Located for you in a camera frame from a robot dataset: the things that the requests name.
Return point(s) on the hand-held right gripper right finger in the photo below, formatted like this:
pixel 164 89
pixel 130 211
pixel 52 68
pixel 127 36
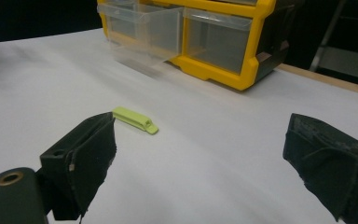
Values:
pixel 332 161

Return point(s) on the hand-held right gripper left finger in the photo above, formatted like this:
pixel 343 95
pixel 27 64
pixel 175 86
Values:
pixel 84 161

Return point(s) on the light green plastic clip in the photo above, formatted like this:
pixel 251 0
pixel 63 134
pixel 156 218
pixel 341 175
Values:
pixel 134 119

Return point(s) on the clear plastic drawer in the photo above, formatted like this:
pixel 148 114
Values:
pixel 143 34
pixel 217 40

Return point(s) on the closed clear plastic drawer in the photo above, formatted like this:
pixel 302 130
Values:
pixel 217 40

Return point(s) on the yellow drawer cabinet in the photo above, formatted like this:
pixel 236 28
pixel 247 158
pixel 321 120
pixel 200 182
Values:
pixel 230 62

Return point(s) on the metal stand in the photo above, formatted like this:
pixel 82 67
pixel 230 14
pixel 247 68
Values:
pixel 341 46

